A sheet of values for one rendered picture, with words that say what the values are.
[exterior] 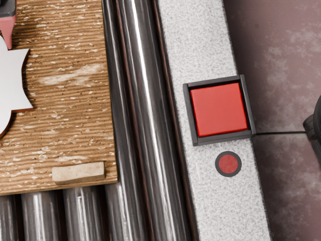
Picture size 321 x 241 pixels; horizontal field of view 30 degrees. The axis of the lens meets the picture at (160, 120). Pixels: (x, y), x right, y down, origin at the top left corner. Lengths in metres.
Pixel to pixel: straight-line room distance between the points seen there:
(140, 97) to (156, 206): 0.14
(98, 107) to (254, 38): 1.12
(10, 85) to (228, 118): 0.26
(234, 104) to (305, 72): 1.06
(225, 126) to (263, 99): 1.01
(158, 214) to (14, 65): 0.25
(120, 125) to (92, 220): 0.12
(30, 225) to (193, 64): 0.28
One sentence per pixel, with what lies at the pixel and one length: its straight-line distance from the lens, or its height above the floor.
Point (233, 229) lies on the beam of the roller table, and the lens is 0.70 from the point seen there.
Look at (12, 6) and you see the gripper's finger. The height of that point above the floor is 1.02.
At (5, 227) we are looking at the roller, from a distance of 0.72.
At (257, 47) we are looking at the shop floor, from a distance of 1.78.
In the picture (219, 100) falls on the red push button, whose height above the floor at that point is 0.93.
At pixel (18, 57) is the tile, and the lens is 0.74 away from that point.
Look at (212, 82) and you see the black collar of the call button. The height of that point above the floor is 0.93.
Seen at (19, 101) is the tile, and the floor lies 0.95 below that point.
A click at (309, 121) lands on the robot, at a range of 1.62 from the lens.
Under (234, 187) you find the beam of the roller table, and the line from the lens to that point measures 0.71.
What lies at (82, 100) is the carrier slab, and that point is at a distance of 0.72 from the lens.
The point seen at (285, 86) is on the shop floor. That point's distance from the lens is 1.75.
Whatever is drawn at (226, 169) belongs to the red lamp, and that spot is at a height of 0.92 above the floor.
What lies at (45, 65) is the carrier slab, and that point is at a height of 0.94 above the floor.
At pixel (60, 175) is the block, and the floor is 0.96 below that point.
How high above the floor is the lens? 1.61
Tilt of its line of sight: 73 degrees down
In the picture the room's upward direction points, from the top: 3 degrees counter-clockwise
